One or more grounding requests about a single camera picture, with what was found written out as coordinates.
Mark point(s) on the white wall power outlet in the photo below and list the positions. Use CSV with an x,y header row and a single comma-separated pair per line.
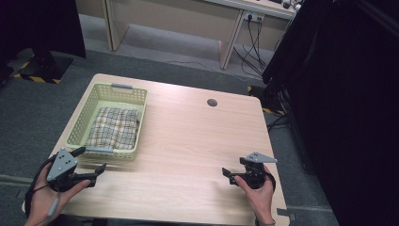
x,y
253,16

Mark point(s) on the beige wooden desk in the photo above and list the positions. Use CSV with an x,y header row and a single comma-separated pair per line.
x,y
175,19

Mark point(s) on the person's left hand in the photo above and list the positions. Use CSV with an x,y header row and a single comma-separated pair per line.
x,y
44,201

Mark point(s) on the black stand base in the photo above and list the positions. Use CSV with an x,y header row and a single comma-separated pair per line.
x,y
47,67

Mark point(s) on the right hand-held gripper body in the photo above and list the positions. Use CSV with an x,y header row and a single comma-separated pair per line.
x,y
255,174

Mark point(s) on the round grey table grommet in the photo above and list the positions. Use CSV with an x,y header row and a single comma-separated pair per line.
x,y
212,102

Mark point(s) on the plaid checked cloth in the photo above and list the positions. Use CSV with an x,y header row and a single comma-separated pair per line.
x,y
114,128

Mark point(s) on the yellow black hazard tape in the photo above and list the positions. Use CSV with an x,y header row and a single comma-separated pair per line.
x,y
273,110

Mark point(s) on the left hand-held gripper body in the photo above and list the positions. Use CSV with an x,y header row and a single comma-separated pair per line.
x,y
61,166

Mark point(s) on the large black curtain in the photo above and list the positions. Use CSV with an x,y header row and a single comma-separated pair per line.
x,y
345,109

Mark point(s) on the small black curtain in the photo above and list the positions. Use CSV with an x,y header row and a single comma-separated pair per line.
x,y
40,22

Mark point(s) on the person's right hand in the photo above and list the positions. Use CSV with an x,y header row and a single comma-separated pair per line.
x,y
260,201

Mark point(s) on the light green plastic basket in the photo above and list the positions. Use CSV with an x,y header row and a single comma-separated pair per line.
x,y
109,125

